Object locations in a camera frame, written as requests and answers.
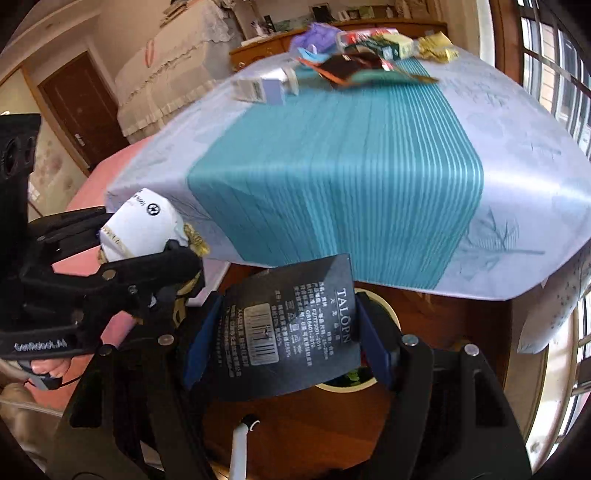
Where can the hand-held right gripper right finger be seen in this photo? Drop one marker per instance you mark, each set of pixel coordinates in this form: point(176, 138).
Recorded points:
point(374, 332)

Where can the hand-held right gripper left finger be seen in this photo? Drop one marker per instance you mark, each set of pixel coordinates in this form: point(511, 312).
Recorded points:
point(201, 341)

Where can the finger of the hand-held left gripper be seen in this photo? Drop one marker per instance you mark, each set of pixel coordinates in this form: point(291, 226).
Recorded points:
point(152, 270)
point(69, 228)

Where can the cream bag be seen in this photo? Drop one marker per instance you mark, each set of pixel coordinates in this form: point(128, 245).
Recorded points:
point(143, 221)

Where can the blue trash bin cream rim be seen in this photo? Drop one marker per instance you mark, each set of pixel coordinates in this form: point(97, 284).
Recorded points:
point(344, 386)

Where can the black paper packet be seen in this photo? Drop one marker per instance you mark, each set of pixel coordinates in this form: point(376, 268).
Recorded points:
point(281, 332)

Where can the green chocolate box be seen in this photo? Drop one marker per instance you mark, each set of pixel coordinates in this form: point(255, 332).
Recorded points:
point(375, 48)

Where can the red and white carton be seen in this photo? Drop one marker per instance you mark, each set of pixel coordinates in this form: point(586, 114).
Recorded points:
point(367, 36)

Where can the person's left hand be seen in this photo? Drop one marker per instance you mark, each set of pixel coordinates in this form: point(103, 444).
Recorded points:
point(46, 368)

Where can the pink bed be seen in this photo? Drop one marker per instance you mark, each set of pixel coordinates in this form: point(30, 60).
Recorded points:
point(76, 261)

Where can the wooden table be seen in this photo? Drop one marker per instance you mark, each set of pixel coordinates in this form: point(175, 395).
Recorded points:
point(443, 332)

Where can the white pole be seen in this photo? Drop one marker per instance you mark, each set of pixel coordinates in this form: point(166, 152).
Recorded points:
point(241, 447)

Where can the brown wooden door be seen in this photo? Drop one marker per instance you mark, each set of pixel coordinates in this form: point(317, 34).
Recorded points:
point(69, 106)

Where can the blue striped leaf-print tablecloth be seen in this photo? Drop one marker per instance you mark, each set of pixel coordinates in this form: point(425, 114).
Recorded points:
point(346, 184)

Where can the lace-covered piano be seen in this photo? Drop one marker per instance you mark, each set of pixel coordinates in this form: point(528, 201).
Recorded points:
point(175, 69)

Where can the white medicine box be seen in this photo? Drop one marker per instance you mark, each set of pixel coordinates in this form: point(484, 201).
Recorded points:
point(258, 87)

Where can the wooden desk cabinet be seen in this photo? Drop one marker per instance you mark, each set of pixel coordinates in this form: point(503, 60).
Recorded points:
point(263, 48)

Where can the orange brown snack packet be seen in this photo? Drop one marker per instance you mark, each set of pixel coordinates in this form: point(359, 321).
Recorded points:
point(355, 70)

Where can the blue face mask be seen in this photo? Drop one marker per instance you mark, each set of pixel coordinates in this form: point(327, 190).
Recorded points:
point(308, 56)

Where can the purple plastic bag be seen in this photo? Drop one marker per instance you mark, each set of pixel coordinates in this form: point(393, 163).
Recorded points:
point(318, 37)

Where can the small yellow box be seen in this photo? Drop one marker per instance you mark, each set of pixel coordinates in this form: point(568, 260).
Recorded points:
point(400, 47)

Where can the gold foil wrapper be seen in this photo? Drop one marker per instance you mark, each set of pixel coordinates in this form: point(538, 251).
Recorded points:
point(436, 48)

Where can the window with metal grille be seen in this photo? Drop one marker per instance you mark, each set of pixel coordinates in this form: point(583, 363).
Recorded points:
point(554, 69)

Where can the black photo frame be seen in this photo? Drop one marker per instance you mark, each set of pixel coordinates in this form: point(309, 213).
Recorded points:
point(319, 12)

